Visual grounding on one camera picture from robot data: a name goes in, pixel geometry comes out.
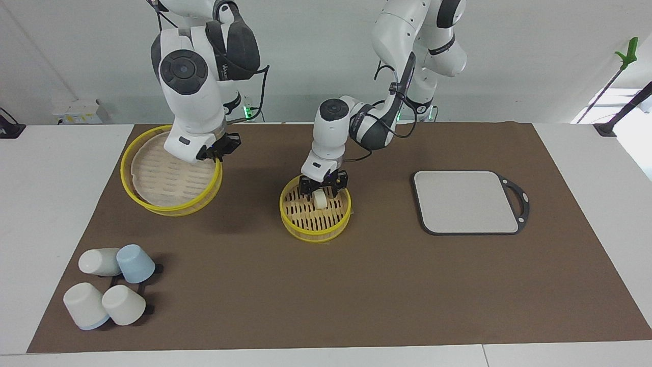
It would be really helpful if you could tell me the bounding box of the yellow steamer lid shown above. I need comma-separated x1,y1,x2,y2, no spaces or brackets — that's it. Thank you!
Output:
120,124,224,217

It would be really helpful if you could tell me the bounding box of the yellow steamer basket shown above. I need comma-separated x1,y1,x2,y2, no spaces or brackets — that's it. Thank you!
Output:
279,174,352,243

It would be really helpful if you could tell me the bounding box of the brown table mat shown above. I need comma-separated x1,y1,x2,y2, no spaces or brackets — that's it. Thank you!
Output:
26,121,652,354

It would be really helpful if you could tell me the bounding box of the grey rimmed white cutting board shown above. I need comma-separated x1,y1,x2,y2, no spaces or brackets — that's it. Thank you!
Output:
411,170,531,236

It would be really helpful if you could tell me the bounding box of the light blue plastic cup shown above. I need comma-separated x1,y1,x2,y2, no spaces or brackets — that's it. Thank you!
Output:
116,244,156,284

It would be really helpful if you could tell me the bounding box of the white and yellow box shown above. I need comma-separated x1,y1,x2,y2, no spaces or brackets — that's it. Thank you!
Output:
52,99,103,125

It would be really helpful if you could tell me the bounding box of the black cup rack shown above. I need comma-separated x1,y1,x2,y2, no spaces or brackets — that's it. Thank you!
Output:
109,262,164,315

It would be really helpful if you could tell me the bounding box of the cream white plastic cup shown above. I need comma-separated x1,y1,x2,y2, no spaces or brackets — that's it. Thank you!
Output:
101,284,147,327

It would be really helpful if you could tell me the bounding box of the black stand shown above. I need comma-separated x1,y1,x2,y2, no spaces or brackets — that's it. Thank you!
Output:
593,81,652,138

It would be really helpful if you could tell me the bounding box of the green tipped rod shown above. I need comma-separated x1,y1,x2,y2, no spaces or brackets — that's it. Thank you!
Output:
580,36,639,124

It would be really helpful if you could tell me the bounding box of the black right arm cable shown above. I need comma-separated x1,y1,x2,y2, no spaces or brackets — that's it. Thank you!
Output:
224,63,271,126

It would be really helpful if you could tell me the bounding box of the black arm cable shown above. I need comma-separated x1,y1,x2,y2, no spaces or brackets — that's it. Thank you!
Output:
224,63,271,126
346,51,419,164

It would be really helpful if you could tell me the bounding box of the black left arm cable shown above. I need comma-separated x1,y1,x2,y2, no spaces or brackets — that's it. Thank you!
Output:
346,51,419,164

